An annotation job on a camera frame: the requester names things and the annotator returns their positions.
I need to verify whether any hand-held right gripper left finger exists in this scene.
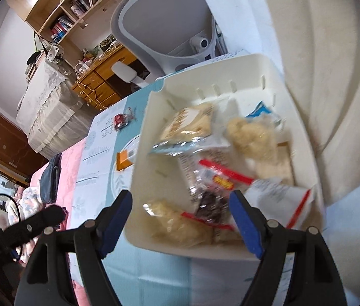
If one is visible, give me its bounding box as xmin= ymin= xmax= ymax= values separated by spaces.
xmin=14 ymin=189 xmax=133 ymax=306

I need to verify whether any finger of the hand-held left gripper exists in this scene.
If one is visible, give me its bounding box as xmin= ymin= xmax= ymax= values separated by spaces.
xmin=0 ymin=205 xmax=66 ymax=250

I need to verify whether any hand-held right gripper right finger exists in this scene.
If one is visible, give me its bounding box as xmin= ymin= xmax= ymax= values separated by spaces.
xmin=229 ymin=189 xmax=348 ymax=306

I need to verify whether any small cracker packet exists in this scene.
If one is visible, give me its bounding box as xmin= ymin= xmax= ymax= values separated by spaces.
xmin=212 ymin=226 xmax=242 ymax=246

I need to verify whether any dark snack packet red seal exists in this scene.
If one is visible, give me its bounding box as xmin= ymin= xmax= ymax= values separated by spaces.
xmin=182 ymin=159 xmax=257 ymax=232

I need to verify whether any beige rice cracker packet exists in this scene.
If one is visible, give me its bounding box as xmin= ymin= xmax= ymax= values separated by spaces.
xmin=226 ymin=115 xmax=279 ymax=163
xmin=143 ymin=199 xmax=214 ymax=249
xmin=159 ymin=102 xmax=215 ymax=142

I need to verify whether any blue foil snack packet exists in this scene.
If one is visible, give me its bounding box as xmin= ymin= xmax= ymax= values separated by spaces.
xmin=245 ymin=100 xmax=284 ymax=128

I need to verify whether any white plastic bin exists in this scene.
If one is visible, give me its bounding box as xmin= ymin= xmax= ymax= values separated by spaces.
xmin=123 ymin=54 xmax=325 ymax=260

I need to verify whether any blue denim bag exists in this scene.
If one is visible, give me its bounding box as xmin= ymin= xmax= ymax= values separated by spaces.
xmin=38 ymin=152 xmax=63 ymax=205

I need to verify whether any orange snack packet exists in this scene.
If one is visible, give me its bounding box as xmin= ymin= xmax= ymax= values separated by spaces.
xmin=116 ymin=149 xmax=136 ymax=172

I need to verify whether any pink bed sheet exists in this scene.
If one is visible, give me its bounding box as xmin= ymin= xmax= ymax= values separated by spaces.
xmin=29 ymin=138 xmax=88 ymax=306

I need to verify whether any clear packet with printed text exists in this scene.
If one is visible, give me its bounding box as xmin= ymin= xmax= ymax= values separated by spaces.
xmin=177 ymin=153 xmax=219 ymax=195

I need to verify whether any brown wooden door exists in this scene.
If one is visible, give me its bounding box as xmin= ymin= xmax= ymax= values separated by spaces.
xmin=0 ymin=107 xmax=50 ymax=187

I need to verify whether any silver foil snack packet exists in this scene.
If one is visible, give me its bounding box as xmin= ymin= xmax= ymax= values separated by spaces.
xmin=148 ymin=135 xmax=232 ymax=157

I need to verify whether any small red candy packet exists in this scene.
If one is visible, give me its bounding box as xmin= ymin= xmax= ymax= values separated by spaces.
xmin=114 ymin=113 xmax=136 ymax=130

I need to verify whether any lace covered cabinet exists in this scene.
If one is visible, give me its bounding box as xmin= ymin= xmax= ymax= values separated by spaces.
xmin=16 ymin=60 xmax=96 ymax=160

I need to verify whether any wooden desk with drawers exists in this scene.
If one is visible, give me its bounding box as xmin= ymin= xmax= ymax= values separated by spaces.
xmin=72 ymin=45 xmax=142 ymax=112

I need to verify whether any black round object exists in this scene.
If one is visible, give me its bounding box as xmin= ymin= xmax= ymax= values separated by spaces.
xmin=27 ymin=51 xmax=42 ymax=66

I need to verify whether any white floral curtain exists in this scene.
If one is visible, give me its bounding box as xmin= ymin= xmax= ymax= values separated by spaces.
xmin=193 ymin=0 xmax=360 ymax=281

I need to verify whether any green patterned box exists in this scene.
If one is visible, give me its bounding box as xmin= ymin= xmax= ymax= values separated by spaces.
xmin=99 ymin=36 xmax=118 ymax=52

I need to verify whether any grey office chair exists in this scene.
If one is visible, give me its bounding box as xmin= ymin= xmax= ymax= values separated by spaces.
xmin=110 ymin=0 xmax=228 ymax=88

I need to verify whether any wooden bookshelf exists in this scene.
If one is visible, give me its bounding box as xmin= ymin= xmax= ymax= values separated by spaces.
xmin=6 ymin=0 xmax=155 ymax=43

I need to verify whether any row of books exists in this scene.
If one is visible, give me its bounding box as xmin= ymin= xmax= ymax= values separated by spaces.
xmin=49 ymin=0 xmax=126 ymax=43

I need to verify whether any white charging cable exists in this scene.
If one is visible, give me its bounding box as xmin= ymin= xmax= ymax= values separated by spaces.
xmin=73 ymin=67 xmax=104 ymax=109

